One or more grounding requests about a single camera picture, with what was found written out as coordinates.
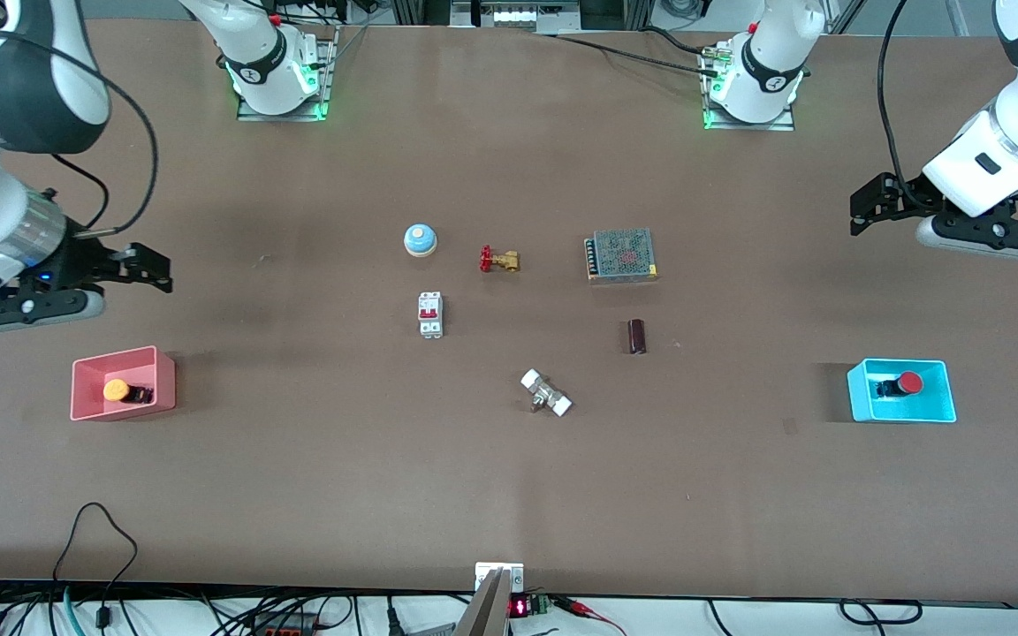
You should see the yellow push button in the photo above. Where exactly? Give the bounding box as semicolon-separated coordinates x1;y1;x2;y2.
102;378;156;406

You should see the red push button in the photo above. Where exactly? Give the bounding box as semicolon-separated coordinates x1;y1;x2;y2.
873;371;924;399

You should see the pink plastic box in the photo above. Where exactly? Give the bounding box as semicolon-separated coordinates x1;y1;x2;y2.
70;345;177;422

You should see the cyan plastic box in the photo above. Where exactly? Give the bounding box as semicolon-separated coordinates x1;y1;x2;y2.
847;358;957;424

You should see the metal mesh power supply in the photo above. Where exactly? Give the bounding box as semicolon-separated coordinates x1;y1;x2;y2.
584;228;660;284

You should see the silver valve with white ends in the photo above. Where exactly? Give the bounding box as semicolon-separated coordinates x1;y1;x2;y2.
520;368;574;418

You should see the red clip lead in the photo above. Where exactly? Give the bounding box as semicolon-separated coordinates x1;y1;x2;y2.
551;597;627;636

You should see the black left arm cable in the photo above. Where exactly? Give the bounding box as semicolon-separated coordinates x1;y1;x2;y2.
877;0;945;215

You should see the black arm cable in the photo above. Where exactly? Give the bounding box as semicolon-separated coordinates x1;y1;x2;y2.
0;31;160;238
877;0;945;215

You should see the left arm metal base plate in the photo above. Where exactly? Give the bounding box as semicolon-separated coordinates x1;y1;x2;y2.
701;44;796;133

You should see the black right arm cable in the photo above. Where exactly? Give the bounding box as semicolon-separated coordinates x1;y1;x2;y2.
0;31;160;238

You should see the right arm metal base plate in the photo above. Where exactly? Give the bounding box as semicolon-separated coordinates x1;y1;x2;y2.
236;25;339;123

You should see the black looped cable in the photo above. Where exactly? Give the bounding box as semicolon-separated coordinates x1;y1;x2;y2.
52;503;140;630

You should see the black cable on table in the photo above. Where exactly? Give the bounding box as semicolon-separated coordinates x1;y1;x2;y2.
534;25;724;73

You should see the black coiled cable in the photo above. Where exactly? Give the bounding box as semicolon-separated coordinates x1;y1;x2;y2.
839;599;923;627

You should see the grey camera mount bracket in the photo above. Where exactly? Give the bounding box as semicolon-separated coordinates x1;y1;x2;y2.
454;562;526;636

